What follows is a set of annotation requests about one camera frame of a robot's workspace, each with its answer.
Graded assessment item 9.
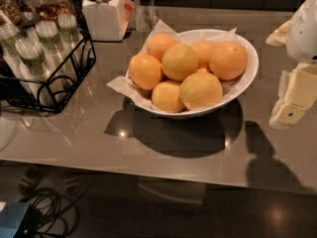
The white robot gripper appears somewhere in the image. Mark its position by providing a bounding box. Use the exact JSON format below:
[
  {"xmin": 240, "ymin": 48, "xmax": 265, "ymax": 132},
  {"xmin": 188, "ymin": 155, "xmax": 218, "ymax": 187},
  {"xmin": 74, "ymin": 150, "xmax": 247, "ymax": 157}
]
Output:
[{"xmin": 266, "ymin": 0, "xmax": 317, "ymax": 129}]

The white ceramic bowl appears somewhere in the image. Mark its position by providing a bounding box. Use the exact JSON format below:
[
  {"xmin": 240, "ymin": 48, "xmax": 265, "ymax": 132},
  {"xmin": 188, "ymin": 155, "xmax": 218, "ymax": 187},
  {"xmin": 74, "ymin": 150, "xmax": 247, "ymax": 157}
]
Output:
[{"xmin": 124, "ymin": 28, "xmax": 259, "ymax": 119}]

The small hidden middle orange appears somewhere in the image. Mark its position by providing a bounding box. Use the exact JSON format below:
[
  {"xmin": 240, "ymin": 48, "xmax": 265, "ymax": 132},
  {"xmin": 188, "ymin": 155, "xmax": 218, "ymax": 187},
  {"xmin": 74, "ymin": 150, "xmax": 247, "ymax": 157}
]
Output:
[{"xmin": 197, "ymin": 67, "xmax": 210, "ymax": 72}]

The white paper bowl liner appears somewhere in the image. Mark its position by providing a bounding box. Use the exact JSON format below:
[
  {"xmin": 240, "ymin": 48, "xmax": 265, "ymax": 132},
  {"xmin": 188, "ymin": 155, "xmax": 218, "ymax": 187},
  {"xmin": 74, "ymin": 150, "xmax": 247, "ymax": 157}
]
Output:
[{"xmin": 108, "ymin": 20, "xmax": 249, "ymax": 117}]

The white lidded canister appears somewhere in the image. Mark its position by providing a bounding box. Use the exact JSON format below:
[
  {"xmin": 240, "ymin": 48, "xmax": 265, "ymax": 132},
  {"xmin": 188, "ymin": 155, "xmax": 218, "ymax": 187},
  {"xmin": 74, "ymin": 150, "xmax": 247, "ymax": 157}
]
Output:
[{"xmin": 82, "ymin": 0, "xmax": 135, "ymax": 42}]

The clear plastic cup stack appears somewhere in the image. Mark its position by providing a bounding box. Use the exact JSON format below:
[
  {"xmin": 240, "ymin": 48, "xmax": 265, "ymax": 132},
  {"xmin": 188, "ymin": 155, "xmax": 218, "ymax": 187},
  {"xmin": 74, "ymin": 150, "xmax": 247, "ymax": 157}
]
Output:
[
  {"xmin": 58, "ymin": 14, "xmax": 79, "ymax": 44},
  {"xmin": 15, "ymin": 37, "xmax": 50, "ymax": 81},
  {"xmin": 36, "ymin": 21, "xmax": 63, "ymax": 54},
  {"xmin": 0, "ymin": 23, "xmax": 22, "ymax": 57}
]

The glass jar with snacks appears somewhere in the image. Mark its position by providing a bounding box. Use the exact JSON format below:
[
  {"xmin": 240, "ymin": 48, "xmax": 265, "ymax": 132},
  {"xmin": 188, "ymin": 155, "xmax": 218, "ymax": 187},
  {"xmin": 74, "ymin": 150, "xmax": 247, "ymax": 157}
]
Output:
[{"xmin": 19, "ymin": 0, "xmax": 75, "ymax": 23}]

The blue box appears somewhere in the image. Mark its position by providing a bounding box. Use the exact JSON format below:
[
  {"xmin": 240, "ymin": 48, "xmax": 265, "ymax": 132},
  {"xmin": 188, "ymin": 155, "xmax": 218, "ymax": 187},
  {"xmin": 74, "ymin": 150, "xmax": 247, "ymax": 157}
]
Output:
[{"xmin": 0, "ymin": 202, "xmax": 29, "ymax": 238}]

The black wire rack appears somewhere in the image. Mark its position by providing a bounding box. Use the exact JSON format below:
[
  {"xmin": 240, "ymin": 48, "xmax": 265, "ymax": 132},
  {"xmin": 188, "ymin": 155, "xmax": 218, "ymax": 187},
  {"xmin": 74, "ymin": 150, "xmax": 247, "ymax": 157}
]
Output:
[{"xmin": 0, "ymin": 27, "xmax": 97, "ymax": 114}]

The black cable bundle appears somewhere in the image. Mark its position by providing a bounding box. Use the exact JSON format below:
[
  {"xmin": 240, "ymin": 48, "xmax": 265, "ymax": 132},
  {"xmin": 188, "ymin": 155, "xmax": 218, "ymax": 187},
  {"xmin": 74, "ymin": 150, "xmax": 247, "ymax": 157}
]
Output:
[{"xmin": 19, "ymin": 185, "xmax": 82, "ymax": 238}]

